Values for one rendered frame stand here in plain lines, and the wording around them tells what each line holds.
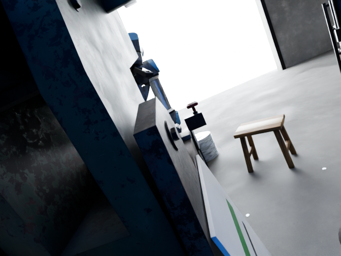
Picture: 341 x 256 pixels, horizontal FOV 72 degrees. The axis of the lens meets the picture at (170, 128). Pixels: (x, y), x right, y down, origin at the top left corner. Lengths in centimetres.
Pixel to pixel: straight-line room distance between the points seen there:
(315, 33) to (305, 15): 44
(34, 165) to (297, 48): 583
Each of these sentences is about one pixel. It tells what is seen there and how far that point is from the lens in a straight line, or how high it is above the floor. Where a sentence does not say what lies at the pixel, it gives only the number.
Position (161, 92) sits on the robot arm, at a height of 84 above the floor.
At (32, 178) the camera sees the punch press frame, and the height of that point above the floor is 84.
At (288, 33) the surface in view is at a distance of 606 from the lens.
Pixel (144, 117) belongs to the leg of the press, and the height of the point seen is 88.
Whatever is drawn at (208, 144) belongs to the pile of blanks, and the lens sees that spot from 237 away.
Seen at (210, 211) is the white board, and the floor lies 59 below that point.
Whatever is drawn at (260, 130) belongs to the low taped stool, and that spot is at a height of 32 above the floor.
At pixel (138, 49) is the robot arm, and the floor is 112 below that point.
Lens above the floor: 94
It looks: 12 degrees down
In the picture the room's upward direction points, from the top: 24 degrees counter-clockwise
